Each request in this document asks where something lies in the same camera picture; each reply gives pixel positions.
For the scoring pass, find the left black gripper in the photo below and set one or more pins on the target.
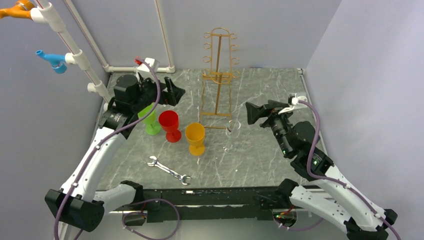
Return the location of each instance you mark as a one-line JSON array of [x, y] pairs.
[[173, 94]]

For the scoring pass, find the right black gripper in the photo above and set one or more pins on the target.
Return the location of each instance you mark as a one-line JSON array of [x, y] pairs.
[[254, 112]]

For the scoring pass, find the red plastic wine glass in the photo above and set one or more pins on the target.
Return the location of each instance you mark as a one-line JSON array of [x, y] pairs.
[[169, 121]]

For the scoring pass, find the clear wine glass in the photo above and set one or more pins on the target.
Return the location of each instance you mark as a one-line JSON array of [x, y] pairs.
[[232, 131]]

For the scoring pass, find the green plastic wine glass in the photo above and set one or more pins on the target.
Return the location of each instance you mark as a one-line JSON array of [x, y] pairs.
[[152, 127]]

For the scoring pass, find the orange plastic wine glass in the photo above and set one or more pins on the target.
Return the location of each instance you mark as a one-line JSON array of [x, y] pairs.
[[195, 135]]

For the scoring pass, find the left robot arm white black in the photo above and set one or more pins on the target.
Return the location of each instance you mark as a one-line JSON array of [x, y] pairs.
[[77, 202]]

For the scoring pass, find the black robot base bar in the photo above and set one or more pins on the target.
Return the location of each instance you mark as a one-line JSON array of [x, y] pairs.
[[260, 203]]

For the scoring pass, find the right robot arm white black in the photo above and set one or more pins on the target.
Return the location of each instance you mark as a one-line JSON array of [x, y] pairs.
[[348, 209]]

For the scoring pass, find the silver open-end wrench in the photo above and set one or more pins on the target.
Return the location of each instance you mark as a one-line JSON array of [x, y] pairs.
[[183, 178]]

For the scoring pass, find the blue pipe fitting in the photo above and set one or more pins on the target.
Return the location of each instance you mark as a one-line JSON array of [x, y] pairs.
[[57, 61]]

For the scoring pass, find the orange pipe fitting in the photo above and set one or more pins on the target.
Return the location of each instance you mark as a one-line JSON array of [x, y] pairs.
[[20, 10]]

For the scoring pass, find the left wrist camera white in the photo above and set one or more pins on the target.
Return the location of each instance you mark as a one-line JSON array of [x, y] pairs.
[[142, 71]]

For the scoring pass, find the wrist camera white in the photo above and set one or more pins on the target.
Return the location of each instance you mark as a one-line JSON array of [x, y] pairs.
[[295, 102], [142, 71]]

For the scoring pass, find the gold wire wine glass rack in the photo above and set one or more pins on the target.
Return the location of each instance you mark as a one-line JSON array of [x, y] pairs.
[[219, 38]]

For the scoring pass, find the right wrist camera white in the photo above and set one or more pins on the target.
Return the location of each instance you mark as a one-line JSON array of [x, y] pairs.
[[295, 102]]

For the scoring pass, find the white PVC pipe frame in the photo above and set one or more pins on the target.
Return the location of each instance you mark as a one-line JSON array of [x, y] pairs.
[[45, 13]]

